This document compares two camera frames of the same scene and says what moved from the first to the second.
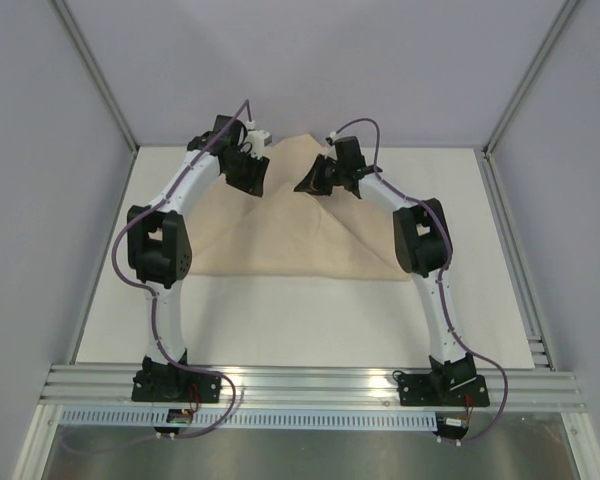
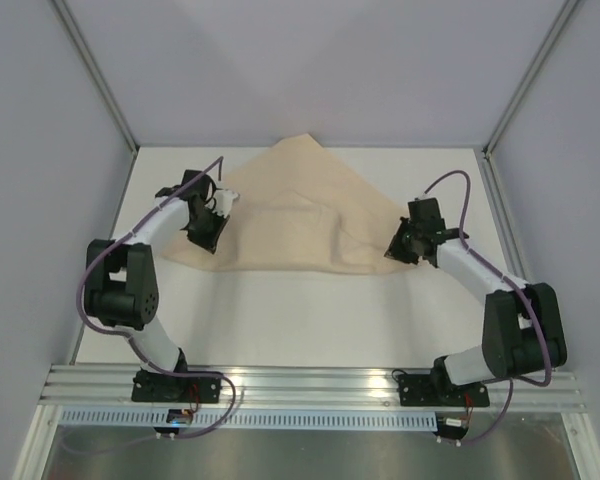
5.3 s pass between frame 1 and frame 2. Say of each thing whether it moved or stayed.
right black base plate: stayed
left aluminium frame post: stayed
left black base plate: stayed
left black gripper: moved
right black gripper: moved
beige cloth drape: stayed
